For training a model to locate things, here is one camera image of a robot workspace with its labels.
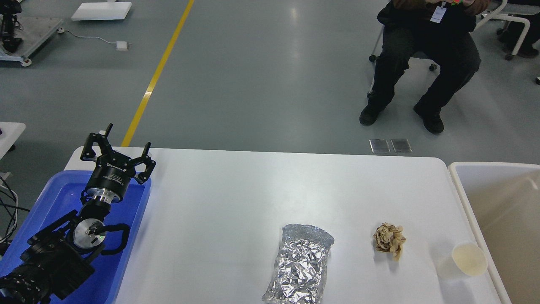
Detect white power adapter with cable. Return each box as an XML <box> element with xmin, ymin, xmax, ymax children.
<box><xmin>63</xmin><ymin>29</ymin><xmax>130</xmax><ymax>51</ymax></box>

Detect metal cart with robot base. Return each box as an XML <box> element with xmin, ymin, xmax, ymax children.
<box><xmin>0</xmin><ymin>0</ymin><xmax>64</xmax><ymax>67</ymax></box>

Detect left metal floor plate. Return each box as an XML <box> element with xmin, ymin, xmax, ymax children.
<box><xmin>369</xmin><ymin>138</ymin><xmax>390</xmax><ymax>154</ymax></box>

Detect white side table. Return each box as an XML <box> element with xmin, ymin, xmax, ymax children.
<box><xmin>0</xmin><ymin>122</ymin><xmax>27</xmax><ymax>159</ymax></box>

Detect silver foil bag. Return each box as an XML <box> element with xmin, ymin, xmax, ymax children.
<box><xmin>262</xmin><ymin>224</ymin><xmax>335</xmax><ymax>304</ymax></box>

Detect blue plastic tray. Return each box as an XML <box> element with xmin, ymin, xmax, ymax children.
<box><xmin>0</xmin><ymin>171</ymin><xmax>152</xmax><ymax>304</ymax></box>

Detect blue lanyard with badge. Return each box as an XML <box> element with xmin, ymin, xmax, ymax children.
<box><xmin>430</xmin><ymin>1</ymin><xmax>448</xmax><ymax>24</ymax></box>

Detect seated person in dark clothes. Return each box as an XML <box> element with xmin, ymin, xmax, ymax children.
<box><xmin>359</xmin><ymin>0</ymin><xmax>492</xmax><ymax>135</ymax></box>

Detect white office chair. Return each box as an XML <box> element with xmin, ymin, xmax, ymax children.
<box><xmin>475</xmin><ymin>0</ymin><xmax>539</xmax><ymax>60</ymax></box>

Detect white foam board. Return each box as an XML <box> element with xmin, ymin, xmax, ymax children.
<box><xmin>70</xmin><ymin>1</ymin><xmax>132</xmax><ymax>21</ymax></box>

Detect white plastic bin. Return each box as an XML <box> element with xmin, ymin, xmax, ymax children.
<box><xmin>448</xmin><ymin>162</ymin><xmax>540</xmax><ymax>304</ymax></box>

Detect metal floor plate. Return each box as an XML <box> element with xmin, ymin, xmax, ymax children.
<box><xmin>369</xmin><ymin>138</ymin><xmax>390</xmax><ymax>154</ymax></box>
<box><xmin>390</xmin><ymin>138</ymin><xmax>413</xmax><ymax>154</ymax></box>

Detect crumpled brown paper ball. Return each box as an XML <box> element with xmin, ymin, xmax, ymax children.
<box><xmin>373</xmin><ymin>223</ymin><xmax>406</xmax><ymax>261</ymax></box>

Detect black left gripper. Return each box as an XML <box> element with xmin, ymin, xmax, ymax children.
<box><xmin>80</xmin><ymin>123</ymin><xmax>156</xmax><ymax>203</ymax></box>

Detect white paper cup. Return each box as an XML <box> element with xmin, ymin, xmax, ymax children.
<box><xmin>436</xmin><ymin>243</ymin><xmax>488</xmax><ymax>281</ymax></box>

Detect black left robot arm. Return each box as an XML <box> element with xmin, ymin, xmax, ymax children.
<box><xmin>1</xmin><ymin>124</ymin><xmax>156</xmax><ymax>304</ymax></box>

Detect black cables at left edge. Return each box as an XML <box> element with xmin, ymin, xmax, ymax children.
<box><xmin>0</xmin><ymin>176</ymin><xmax>31</xmax><ymax>245</ymax></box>

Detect right metal floor plate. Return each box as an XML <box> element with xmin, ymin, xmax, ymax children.
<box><xmin>390</xmin><ymin>138</ymin><xmax>413</xmax><ymax>154</ymax></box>

